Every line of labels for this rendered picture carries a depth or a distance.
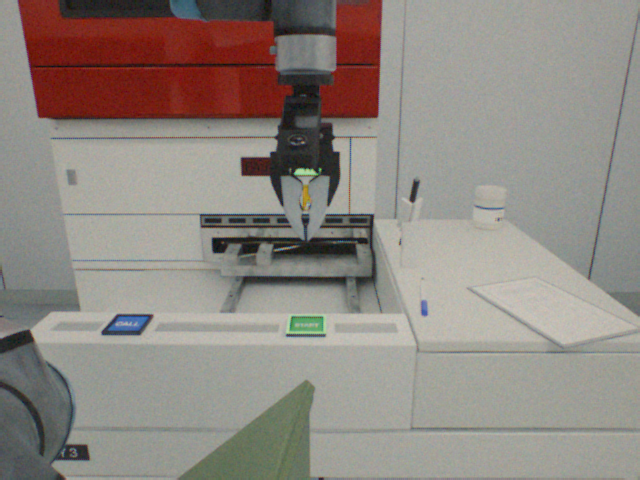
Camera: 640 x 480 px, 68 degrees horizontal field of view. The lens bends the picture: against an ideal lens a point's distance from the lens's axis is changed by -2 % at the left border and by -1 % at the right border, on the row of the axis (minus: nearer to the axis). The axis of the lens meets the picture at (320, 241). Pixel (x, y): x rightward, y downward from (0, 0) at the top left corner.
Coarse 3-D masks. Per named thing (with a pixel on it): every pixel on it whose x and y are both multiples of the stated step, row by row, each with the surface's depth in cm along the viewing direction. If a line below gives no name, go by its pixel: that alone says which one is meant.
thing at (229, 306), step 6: (240, 276) 116; (246, 276) 120; (234, 282) 112; (240, 282) 112; (234, 288) 109; (240, 288) 111; (228, 294) 106; (234, 294) 106; (240, 294) 111; (228, 300) 103; (234, 300) 104; (222, 306) 100; (228, 306) 100; (234, 306) 104; (222, 312) 98; (228, 312) 98
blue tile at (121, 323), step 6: (120, 318) 70; (126, 318) 70; (132, 318) 70; (138, 318) 70; (144, 318) 70; (114, 324) 68; (120, 324) 68; (126, 324) 68; (132, 324) 68; (138, 324) 68
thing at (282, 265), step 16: (288, 256) 121; (304, 256) 121; (320, 256) 121; (336, 256) 121; (352, 256) 121; (224, 272) 115; (240, 272) 115; (256, 272) 115; (272, 272) 115; (288, 272) 115; (304, 272) 115; (320, 272) 115; (336, 272) 115; (352, 272) 115; (368, 272) 115
